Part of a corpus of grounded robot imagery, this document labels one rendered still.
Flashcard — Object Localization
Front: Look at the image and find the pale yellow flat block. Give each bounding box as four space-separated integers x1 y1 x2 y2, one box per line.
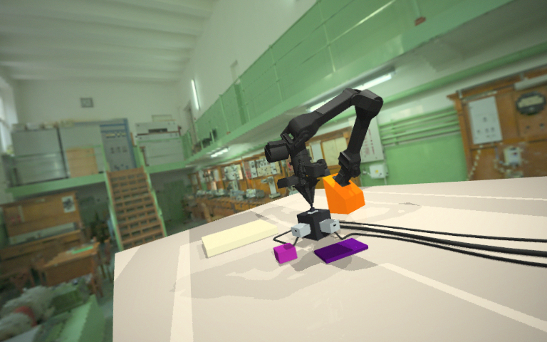
202 220 278 257

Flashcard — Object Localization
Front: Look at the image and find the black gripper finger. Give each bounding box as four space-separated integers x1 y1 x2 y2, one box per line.
292 182 312 204
309 179 321 203

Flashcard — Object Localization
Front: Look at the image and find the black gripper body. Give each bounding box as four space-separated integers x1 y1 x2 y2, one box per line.
277 154 330 189

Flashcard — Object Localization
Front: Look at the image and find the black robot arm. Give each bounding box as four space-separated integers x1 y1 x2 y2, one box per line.
264 88 384 187

